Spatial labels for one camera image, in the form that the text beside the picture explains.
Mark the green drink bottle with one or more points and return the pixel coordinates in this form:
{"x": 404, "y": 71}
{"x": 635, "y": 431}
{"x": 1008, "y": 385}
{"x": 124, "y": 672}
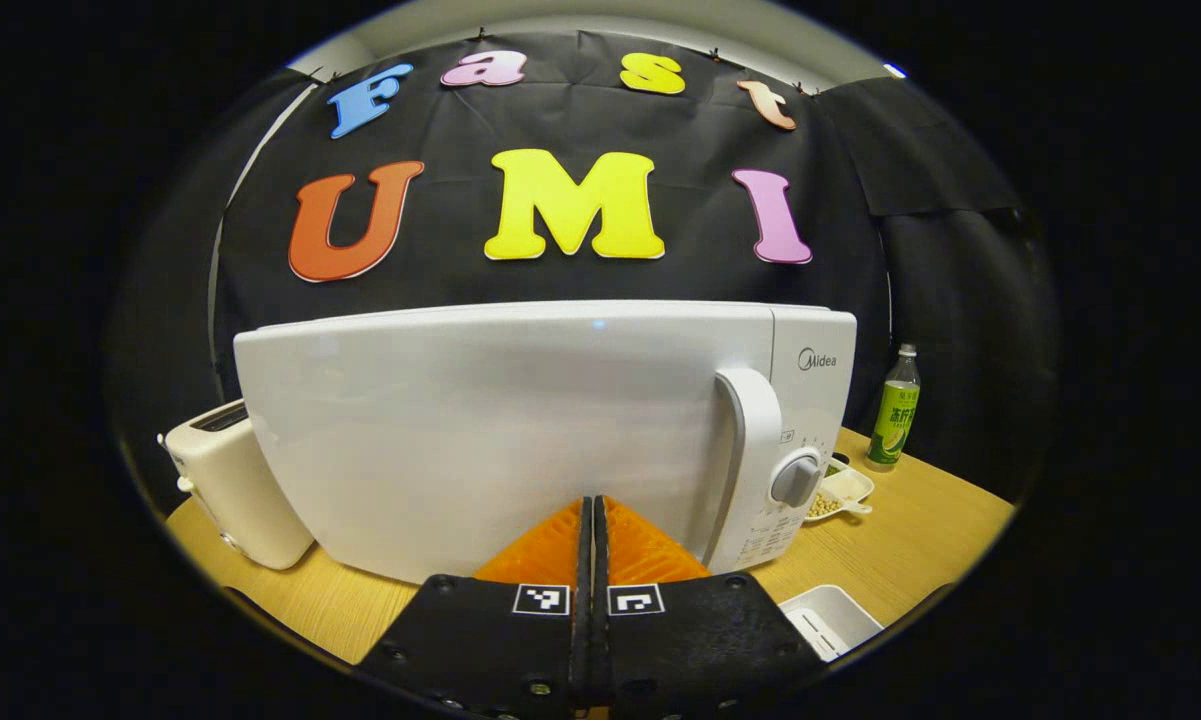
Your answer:
{"x": 894, "y": 420}

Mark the white rectangular dish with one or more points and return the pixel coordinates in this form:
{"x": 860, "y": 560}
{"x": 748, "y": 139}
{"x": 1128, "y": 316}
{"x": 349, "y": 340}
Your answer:
{"x": 830, "y": 620}

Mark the ceiling light panel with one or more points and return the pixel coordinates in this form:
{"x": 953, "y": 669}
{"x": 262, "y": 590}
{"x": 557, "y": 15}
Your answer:
{"x": 895, "y": 70}

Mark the white sectioned dish with beans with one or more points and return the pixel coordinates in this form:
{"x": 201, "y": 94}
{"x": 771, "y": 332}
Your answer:
{"x": 845, "y": 490}

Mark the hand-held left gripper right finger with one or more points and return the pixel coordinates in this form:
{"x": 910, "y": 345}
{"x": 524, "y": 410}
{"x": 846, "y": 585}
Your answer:
{"x": 690, "y": 640}

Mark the white toaster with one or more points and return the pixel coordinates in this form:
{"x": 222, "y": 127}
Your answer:
{"x": 235, "y": 490}

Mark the white microwave oven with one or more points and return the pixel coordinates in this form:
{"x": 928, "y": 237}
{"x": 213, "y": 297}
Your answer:
{"x": 480, "y": 430}

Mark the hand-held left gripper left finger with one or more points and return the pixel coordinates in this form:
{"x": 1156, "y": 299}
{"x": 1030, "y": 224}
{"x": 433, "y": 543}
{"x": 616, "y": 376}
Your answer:
{"x": 500, "y": 640}

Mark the black backdrop cloth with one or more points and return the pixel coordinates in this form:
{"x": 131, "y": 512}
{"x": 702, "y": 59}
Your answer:
{"x": 580, "y": 120}

